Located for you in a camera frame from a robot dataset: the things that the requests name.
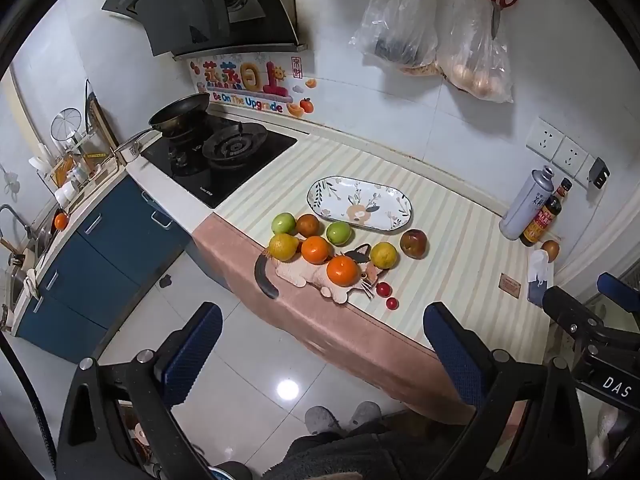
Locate wooden cutting board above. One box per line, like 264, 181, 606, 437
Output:
86, 91, 118, 147

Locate person's right forearm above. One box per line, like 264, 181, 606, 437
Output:
590, 405, 640, 476

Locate plastic bag with dark contents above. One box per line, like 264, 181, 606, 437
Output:
350, 0, 441, 73

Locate black range hood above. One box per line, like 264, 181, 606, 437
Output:
102, 0, 308, 58

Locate dark sauce bottle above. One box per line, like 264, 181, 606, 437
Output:
520, 178, 572, 247

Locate sink faucet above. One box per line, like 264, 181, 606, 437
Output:
0, 204, 33, 256

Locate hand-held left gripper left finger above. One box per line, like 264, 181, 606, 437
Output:
57, 301, 224, 480

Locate small white milk pot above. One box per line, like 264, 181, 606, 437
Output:
114, 129, 162, 164

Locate floral oval plate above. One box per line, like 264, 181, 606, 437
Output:
306, 176, 414, 232

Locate black cable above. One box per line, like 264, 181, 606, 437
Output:
0, 330, 57, 480

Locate black frying pan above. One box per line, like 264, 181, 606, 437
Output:
149, 92, 211, 137

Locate grey slipper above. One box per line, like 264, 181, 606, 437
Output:
305, 406, 343, 436
349, 401, 382, 431

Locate dish rack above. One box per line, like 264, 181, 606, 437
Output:
47, 127, 116, 198

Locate white paper packet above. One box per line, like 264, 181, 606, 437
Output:
526, 250, 555, 286

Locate colourful wall sticker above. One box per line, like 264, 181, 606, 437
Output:
190, 57, 319, 118

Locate black plug adapter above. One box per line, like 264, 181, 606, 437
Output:
587, 157, 612, 191

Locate plastic bag with onions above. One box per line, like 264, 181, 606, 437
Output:
435, 0, 515, 104

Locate yellow green citrus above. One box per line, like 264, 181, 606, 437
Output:
268, 233, 301, 262

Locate white wall socket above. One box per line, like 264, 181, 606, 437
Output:
557, 136, 590, 183
525, 116, 566, 161

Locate silver gas canister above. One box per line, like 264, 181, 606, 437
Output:
499, 166, 555, 240

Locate striped cat print tablecloth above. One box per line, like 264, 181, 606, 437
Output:
192, 135, 557, 426

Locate person's dark trousers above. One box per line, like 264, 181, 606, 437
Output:
262, 427, 451, 480

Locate red apple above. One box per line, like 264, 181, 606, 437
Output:
399, 228, 427, 260

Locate blue kitchen cabinet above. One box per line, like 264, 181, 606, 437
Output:
15, 175, 193, 366

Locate black gas stove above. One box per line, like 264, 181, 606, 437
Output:
142, 115, 299, 209

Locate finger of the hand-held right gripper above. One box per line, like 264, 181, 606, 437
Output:
597, 272, 640, 312
542, 285, 607, 342

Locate round wire strainer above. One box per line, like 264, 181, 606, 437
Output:
51, 108, 82, 143

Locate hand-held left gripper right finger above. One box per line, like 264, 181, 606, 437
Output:
422, 301, 589, 480

